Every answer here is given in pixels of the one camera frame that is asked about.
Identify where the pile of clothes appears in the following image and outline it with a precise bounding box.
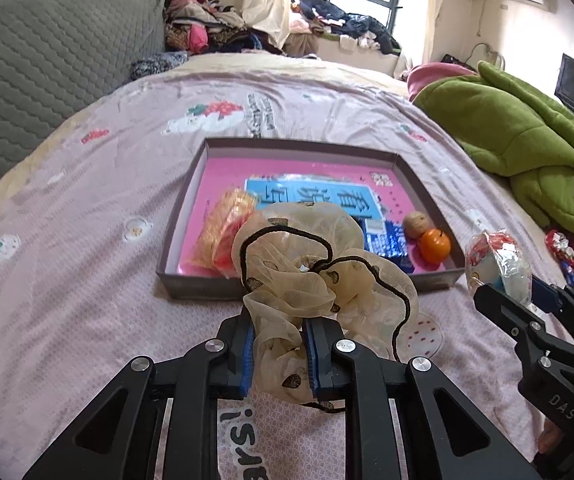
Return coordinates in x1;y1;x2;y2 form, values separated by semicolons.
164;0;288;56

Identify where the orange cracker packet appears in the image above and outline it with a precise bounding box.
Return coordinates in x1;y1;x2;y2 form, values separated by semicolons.
189;187;260;271

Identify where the dark patterned cloth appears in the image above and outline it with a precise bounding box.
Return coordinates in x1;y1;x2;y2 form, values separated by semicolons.
131;51;188;81

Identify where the walnut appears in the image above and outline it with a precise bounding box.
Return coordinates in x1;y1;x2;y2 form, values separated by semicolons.
403;211;432;239

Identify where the person's right hand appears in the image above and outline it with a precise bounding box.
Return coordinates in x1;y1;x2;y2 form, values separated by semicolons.
537;417;569;461

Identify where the grey quilted headboard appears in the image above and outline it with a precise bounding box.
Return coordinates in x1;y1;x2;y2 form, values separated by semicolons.
0;0;168;216

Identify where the beige sheer scrunchie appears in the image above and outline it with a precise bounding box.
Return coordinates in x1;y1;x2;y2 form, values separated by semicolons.
231;203;420;406

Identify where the pink pillow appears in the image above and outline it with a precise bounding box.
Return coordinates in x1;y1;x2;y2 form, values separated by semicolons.
407;62;480;103

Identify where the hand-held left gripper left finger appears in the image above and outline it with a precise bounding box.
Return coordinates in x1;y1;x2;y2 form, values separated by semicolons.
22;305;257;480

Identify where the pink and blue book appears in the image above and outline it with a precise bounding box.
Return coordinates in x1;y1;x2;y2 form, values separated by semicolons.
179;157;455;276

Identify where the grey cardboard box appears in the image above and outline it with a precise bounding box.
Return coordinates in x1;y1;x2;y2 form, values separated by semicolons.
156;137;466;301

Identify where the tangerine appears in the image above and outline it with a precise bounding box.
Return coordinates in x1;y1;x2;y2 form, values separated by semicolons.
419;228;452;263

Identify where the red and white candy packet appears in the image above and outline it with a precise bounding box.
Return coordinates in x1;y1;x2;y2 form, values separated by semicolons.
544;230;574;261

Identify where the clothes heap on window seat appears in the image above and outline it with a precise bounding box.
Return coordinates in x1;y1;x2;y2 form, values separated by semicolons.
289;0;403;56

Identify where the printed pink bedsheet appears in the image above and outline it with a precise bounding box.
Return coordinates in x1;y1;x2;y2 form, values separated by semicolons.
0;55;574;480

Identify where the white standing fan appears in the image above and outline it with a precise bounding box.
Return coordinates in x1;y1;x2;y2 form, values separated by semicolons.
467;42;508;68

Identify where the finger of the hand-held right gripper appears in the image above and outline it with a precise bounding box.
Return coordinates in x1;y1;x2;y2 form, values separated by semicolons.
473;284;558;361
530;280;574;343

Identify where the green fleece blanket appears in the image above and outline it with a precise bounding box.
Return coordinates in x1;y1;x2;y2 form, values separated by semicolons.
413;61;574;246

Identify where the cream curtain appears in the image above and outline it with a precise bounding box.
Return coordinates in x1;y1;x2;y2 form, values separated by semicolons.
242;0;298;46
419;0;450;66

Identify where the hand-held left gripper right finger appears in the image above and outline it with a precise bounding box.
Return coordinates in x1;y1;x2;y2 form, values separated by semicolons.
301;317;543;480

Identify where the blue cookie packet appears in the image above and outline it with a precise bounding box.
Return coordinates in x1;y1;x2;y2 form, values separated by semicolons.
362;217;413;273

